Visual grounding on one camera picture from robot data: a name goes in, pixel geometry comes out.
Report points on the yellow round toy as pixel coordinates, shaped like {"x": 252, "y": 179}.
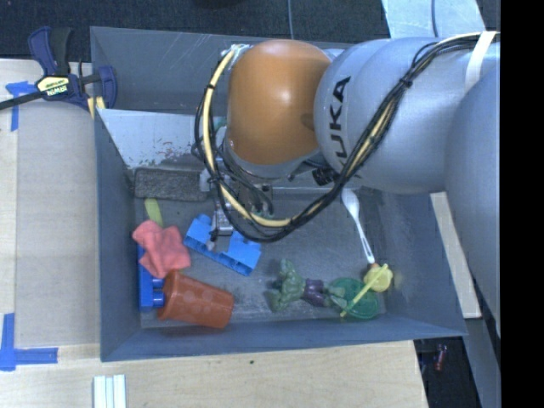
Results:
{"x": 382, "y": 281}

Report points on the narrow blue toy brick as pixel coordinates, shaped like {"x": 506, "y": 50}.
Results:
{"x": 146, "y": 287}

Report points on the dark grey sponge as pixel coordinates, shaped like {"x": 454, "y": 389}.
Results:
{"x": 168, "y": 184}

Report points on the red-orange plastic cup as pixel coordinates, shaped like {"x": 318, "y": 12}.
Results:
{"x": 197, "y": 302}

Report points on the wide blue toy brick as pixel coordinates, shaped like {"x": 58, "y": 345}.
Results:
{"x": 238, "y": 255}

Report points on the green clear round lid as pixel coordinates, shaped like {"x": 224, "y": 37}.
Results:
{"x": 361, "y": 306}

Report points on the yellow-green flat strip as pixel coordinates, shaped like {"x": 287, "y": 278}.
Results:
{"x": 154, "y": 213}

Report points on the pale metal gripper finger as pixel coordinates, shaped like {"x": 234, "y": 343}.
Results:
{"x": 213, "y": 236}
{"x": 226, "y": 230}

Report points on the pink cloth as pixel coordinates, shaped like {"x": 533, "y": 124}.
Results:
{"x": 163, "y": 249}

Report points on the yellow thin stick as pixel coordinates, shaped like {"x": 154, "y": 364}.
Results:
{"x": 369, "y": 286}

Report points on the green toy figure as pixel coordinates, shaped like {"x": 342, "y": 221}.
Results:
{"x": 291, "y": 287}

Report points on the white plastic spoon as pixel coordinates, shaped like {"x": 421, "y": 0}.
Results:
{"x": 351, "y": 205}

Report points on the grey metal bin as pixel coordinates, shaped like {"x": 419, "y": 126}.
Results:
{"x": 306, "y": 245}

